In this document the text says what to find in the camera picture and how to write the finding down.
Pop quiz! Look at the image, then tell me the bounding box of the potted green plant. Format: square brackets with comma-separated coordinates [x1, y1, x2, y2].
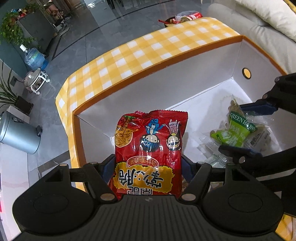
[1, 60, 34, 115]

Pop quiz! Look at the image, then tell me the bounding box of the grey metal trash bin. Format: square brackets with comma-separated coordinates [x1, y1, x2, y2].
[0, 111, 43, 155]

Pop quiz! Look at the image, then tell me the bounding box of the grey sofa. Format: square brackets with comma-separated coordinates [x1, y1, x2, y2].
[207, 1, 295, 73]

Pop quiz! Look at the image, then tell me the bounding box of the clear hawthorn ball packet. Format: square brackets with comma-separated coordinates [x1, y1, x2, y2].
[243, 115, 282, 156]

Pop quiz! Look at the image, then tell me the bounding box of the red noodle snack bag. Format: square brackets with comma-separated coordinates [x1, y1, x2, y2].
[109, 110, 188, 199]

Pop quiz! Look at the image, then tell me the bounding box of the green raisin snack packet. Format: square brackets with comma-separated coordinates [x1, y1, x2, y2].
[210, 97, 257, 147]

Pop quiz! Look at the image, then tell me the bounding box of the blue water jug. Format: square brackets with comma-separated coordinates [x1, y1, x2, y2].
[20, 45, 48, 71]

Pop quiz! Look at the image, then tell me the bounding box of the orange cardboard box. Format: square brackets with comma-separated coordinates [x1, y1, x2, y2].
[71, 35, 285, 168]

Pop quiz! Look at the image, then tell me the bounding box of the beige cushion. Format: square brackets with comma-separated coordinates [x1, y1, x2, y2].
[236, 0, 296, 42]

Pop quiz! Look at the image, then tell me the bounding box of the yellow checkered tablecloth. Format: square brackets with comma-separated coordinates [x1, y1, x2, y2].
[56, 17, 245, 162]

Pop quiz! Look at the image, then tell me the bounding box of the hanging leafy plant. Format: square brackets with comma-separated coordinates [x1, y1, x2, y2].
[1, 12, 35, 46]

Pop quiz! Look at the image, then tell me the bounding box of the small white stool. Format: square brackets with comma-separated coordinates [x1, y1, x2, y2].
[23, 68, 50, 95]

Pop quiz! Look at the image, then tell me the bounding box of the snack basket on floor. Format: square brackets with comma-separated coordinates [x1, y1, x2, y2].
[158, 11, 203, 27]

